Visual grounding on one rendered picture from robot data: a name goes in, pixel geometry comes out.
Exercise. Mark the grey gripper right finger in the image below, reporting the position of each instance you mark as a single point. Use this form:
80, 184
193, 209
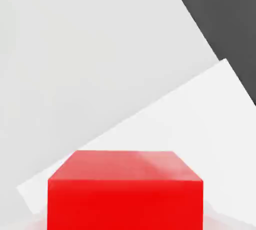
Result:
218, 223

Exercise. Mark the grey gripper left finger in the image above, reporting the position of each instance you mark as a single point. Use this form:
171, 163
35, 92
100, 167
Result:
41, 223

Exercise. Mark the small red cube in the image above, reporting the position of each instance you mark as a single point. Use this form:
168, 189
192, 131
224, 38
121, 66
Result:
125, 198

